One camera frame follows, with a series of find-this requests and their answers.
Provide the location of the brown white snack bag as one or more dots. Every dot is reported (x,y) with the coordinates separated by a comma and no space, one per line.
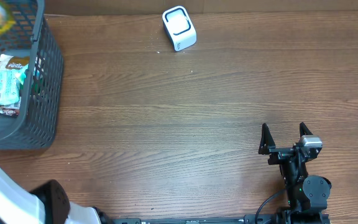
(9,62)

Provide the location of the grey plastic basket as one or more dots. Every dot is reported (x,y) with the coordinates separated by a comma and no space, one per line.
(35,125)

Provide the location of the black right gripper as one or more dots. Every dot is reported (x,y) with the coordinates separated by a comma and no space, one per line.
(286,151)

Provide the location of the white barcode scanner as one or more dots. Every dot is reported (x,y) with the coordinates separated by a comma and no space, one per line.
(179,28)

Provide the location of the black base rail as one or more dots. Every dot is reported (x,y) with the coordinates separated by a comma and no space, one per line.
(246,219)

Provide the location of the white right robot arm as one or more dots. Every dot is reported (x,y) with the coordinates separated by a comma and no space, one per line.
(307,195)

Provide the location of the teal snack packet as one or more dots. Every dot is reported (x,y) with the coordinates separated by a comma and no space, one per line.
(10,84)

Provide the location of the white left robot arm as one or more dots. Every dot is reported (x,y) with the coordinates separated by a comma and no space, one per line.
(47,203)

